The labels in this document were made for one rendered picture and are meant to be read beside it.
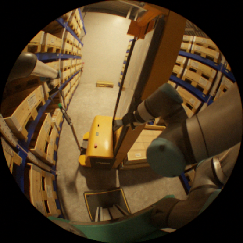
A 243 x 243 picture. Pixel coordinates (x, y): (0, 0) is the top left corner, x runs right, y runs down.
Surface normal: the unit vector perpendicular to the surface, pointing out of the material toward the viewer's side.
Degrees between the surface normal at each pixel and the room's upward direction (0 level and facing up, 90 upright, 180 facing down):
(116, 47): 90
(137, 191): 0
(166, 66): 90
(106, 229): 0
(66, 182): 0
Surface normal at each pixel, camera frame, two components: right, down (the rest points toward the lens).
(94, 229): 0.23, -0.72
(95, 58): 0.30, 0.69
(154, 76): 0.10, 0.68
